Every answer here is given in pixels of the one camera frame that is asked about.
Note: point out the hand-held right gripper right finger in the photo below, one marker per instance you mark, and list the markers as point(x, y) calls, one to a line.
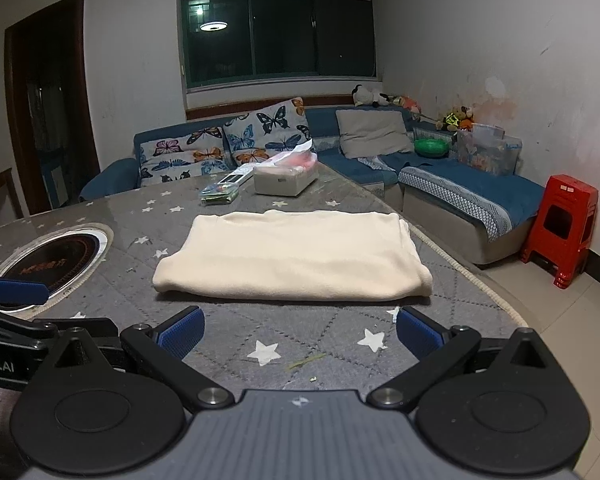
point(420, 332)

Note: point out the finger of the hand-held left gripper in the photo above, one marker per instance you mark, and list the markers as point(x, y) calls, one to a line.
point(45, 330)
point(17, 290)

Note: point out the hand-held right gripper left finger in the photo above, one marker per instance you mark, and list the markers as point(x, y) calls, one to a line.
point(180, 332)

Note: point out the cream garment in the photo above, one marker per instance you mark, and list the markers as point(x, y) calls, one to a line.
point(290, 255)

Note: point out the round built-in induction cooker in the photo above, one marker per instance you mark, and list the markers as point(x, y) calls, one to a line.
point(55, 260)

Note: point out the grey star-printed table cover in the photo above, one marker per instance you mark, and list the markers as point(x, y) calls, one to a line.
point(305, 322)

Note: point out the clear plastic box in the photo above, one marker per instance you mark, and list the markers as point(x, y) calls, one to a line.
point(220, 194)

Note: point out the blue corner sofa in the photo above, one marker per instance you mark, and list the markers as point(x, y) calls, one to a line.
point(470, 195)

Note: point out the white remote control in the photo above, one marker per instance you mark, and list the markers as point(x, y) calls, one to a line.
point(237, 175)

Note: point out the butterfly print cushion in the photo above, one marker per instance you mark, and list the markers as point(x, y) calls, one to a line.
point(267, 132)
point(185, 157)

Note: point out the red plastic stool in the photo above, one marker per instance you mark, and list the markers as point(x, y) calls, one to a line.
point(560, 225)

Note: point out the dark wooden door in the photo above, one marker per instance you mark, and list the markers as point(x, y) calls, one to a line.
point(50, 110)

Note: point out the green bowl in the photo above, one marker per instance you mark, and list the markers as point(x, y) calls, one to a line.
point(431, 147)

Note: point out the white tissue box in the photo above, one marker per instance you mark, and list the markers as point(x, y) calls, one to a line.
point(285, 175)

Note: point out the clear plastic storage bin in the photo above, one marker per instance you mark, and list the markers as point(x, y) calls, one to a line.
point(487, 152)

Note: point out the plain grey cushion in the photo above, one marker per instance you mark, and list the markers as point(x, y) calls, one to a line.
point(372, 132)

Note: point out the yellow green plush toy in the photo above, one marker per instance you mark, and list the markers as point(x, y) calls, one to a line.
point(455, 119)

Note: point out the orange plush toy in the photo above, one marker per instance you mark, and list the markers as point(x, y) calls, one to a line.
point(409, 104)

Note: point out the black and white plush toy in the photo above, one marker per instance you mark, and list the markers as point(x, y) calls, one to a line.
point(367, 96)

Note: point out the dark glass window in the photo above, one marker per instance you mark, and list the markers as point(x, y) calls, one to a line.
point(280, 35)

